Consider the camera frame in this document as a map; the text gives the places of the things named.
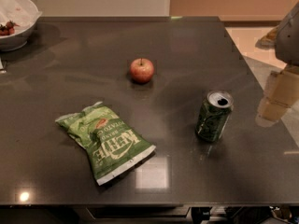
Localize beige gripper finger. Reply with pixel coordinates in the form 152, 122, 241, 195
257, 69, 299, 121

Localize red apple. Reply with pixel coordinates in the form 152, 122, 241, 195
129, 58, 154, 84

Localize green soda can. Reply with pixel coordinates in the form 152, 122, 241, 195
195, 91, 234, 143

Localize red strawberries in bowl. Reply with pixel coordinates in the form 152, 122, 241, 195
0, 21, 17, 36

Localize white napkin in bowl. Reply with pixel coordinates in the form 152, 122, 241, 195
0, 0, 42, 27

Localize white bowl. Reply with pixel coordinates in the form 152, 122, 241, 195
0, 22, 36, 51

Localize green jalapeno chip bag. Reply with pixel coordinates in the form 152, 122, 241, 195
55, 102, 156, 186

